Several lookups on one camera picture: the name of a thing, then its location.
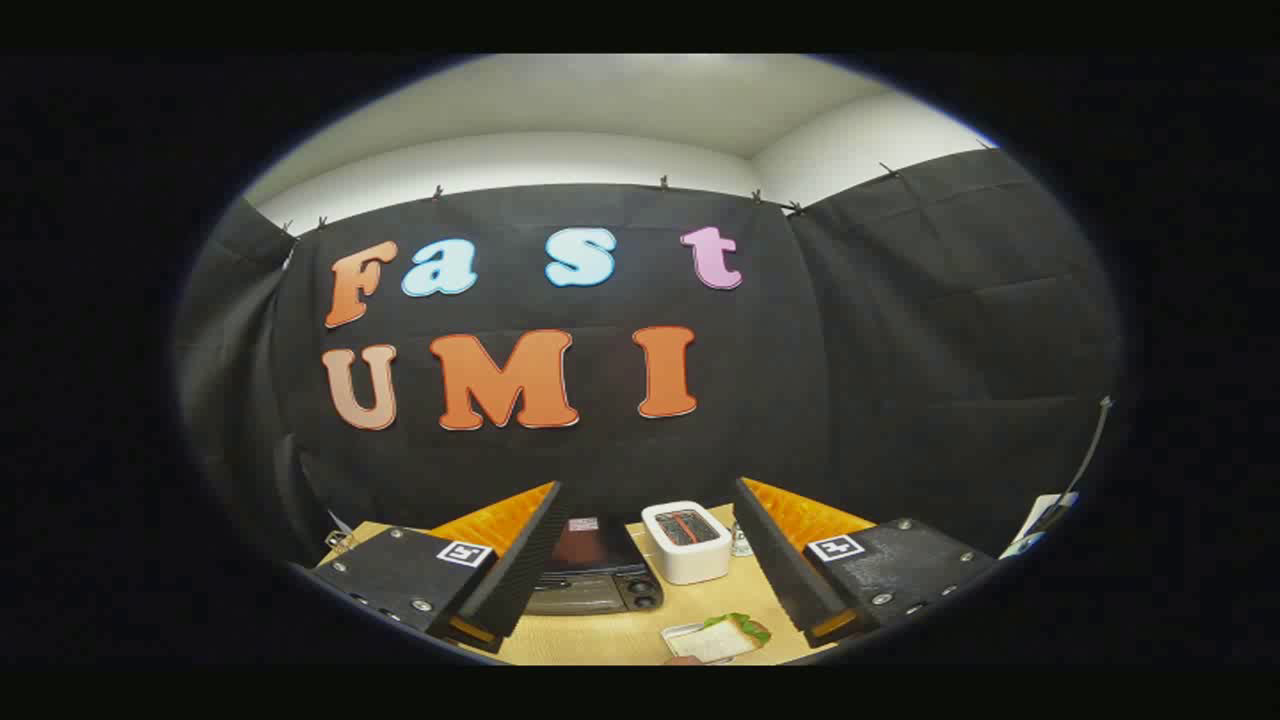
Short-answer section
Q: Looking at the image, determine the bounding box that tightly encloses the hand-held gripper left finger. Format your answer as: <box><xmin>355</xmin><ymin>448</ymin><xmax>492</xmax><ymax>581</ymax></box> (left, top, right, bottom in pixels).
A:
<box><xmin>303</xmin><ymin>480</ymin><xmax>572</xmax><ymax>656</ymax></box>

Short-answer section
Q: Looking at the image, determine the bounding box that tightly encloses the black toaster oven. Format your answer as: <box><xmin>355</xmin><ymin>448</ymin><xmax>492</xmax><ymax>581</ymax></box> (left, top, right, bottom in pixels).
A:
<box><xmin>524</xmin><ymin>515</ymin><xmax>664</xmax><ymax>616</ymax></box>

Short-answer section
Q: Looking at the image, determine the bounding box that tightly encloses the white rectangular plate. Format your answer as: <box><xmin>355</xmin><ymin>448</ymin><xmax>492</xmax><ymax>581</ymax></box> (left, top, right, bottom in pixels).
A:
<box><xmin>660</xmin><ymin>620</ymin><xmax>766</xmax><ymax>666</ymax></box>

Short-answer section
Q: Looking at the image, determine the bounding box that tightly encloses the lettuce sandwich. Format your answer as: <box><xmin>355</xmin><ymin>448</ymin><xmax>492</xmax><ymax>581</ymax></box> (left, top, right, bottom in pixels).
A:
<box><xmin>685</xmin><ymin>612</ymin><xmax>773</xmax><ymax>663</ymax></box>

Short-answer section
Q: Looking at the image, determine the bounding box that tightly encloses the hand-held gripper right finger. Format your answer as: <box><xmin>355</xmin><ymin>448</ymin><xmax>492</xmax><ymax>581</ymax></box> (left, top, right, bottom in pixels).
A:
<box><xmin>733</xmin><ymin>476</ymin><xmax>1001</xmax><ymax>649</ymax></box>

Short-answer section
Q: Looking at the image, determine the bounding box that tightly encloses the white pop-up toaster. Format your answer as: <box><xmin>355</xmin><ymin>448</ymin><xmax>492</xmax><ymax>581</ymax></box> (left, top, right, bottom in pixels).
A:
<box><xmin>641</xmin><ymin>500</ymin><xmax>733</xmax><ymax>586</ymax></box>

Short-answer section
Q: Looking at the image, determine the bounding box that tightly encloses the white flat object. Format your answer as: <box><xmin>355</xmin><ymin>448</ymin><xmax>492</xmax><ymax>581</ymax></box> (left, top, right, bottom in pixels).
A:
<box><xmin>1000</xmin><ymin>492</ymin><xmax>1081</xmax><ymax>559</ymax></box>

